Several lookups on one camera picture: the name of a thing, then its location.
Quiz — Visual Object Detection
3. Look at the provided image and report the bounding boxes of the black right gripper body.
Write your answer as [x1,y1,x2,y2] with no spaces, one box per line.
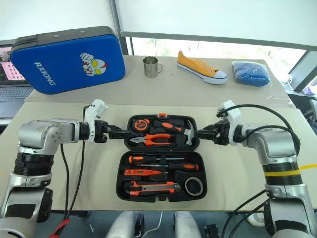
[214,118,231,146]

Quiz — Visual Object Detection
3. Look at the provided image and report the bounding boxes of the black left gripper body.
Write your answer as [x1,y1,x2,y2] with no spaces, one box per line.
[95,120,111,144]

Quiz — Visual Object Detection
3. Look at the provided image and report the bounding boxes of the orange voltage tester pen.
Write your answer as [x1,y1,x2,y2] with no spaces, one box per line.
[123,169,166,177]

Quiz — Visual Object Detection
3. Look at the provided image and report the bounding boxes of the black electrical tape roll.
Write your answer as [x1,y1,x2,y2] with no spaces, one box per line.
[184,176,205,196]

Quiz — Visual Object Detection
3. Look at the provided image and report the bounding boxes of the orange and black utility knife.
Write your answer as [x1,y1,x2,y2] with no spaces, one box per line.
[127,180,181,196]

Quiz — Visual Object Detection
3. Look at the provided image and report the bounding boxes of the black plastic tool case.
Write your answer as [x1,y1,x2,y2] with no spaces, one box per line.
[115,113,208,203]

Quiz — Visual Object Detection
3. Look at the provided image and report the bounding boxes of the blue cartoon-print hard case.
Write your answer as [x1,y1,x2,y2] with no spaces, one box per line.
[9,26,126,95]

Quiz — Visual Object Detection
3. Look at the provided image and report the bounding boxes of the orange and black tape measure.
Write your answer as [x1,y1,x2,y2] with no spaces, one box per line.
[132,119,151,133]

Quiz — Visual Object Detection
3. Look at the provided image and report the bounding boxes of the orange and black screwdriver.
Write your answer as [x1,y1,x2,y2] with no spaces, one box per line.
[136,162,199,173]
[127,155,185,164]

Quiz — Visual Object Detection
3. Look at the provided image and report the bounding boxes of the orange and black hammer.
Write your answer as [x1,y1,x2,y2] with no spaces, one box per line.
[151,119,198,146]

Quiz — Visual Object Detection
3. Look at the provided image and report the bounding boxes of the blue bag in clear plastic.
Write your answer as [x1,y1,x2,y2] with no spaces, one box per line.
[231,60,272,88]

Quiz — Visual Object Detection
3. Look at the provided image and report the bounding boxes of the yellow canvas sneaker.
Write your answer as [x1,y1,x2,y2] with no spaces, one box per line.
[177,50,228,85]

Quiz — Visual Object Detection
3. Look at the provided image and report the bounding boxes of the stainless steel cup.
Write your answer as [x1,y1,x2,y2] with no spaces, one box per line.
[143,56,163,78]

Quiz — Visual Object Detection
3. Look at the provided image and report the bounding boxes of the silver rounded robot body part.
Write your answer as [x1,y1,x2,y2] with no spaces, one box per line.
[173,210,202,238]
[106,210,145,238]

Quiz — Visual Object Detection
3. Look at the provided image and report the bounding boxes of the white round object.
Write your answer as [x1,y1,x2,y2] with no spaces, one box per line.
[247,212,265,228]

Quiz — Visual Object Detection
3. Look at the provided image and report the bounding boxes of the small black floor object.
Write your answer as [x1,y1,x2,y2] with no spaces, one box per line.
[204,224,221,238]

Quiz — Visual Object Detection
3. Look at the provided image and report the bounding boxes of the grey laptop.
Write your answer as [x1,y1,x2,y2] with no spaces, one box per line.
[0,41,34,124]

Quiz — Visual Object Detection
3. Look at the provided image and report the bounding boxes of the white roller blind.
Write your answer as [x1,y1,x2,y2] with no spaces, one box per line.
[116,0,317,50]

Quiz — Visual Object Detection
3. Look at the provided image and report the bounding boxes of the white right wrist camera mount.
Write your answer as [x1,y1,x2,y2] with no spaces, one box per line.
[217,99,242,144]

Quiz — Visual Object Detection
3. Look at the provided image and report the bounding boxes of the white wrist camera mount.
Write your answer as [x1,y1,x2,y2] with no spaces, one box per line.
[84,99,109,144]
[217,99,242,144]

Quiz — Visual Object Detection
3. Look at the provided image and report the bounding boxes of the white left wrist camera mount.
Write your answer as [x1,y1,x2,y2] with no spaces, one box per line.
[84,99,109,144]

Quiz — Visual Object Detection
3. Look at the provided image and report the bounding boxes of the orange-handled pliers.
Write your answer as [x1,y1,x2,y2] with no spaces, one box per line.
[129,133,171,147]

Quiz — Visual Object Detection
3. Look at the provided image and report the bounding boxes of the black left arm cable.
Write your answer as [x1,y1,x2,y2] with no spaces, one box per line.
[60,143,70,220]
[69,105,88,219]

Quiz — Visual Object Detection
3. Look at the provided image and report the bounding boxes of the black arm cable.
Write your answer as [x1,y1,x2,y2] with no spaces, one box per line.
[222,104,302,159]
[220,189,269,238]
[69,105,88,219]
[60,143,70,220]

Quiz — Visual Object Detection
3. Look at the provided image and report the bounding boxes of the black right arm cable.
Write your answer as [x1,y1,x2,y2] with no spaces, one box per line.
[220,189,269,238]
[222,104,302,159]

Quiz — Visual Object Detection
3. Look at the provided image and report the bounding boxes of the thin white cable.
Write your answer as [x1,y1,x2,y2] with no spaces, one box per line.
[153,210,163,238]

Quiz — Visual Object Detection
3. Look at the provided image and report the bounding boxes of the yellow strap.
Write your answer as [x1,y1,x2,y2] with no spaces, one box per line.
[298,162,317,171]

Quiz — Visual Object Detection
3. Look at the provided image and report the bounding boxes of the red wire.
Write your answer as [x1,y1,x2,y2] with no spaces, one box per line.
[48,217,71,238]

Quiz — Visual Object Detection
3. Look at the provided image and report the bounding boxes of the grey window frame post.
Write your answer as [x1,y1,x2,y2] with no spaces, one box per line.
[108,0,125,56]

